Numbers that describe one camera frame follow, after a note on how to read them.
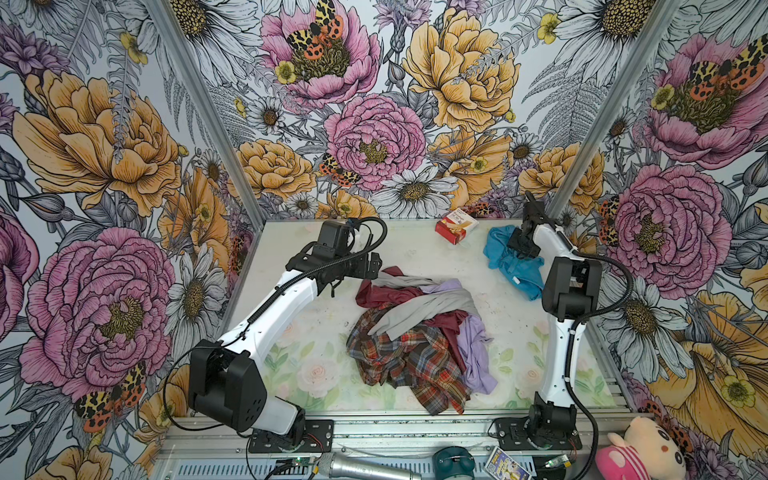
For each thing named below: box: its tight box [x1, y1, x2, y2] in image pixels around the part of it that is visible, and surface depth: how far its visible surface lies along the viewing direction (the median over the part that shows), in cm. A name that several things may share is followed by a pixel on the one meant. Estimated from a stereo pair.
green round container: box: [432, 446, 475, 480], surface depth 65 cm
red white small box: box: [434, 208, 479, 245], surface depth 120 cm
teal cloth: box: [484, 225, 545, 301], surface depth 107 cm
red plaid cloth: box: [346, 305, 471, 416], surface depth 81 cm
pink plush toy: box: [595, 417, 686, 480], surface depth 67 cm
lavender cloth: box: [419, 279, 499, 395], surface depth 83 cm
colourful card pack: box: [484, 446, 532, 480], surface depth 70 cm
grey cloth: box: [368, 274, 482, 341], surface depth 83 cm
